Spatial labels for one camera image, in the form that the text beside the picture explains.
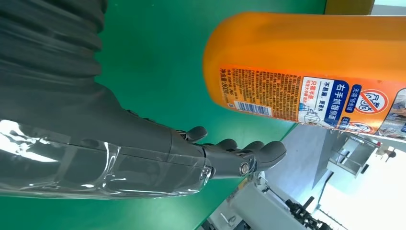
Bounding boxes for small brown knob object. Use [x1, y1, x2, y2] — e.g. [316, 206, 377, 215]
[375, 141, 397, 163]

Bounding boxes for white shelf cabinet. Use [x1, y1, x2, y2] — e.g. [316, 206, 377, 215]
[327, 132, 380, 175]

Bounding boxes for brown cardboard box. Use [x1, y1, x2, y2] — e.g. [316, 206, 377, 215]
[324, 0, 375, 15]

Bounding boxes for pale grey cylindrical column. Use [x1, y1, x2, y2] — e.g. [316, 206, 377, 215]
[230, 182, 307, 230]

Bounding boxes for grey machine base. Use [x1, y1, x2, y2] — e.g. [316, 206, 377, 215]
[203, 207, 245, 230]

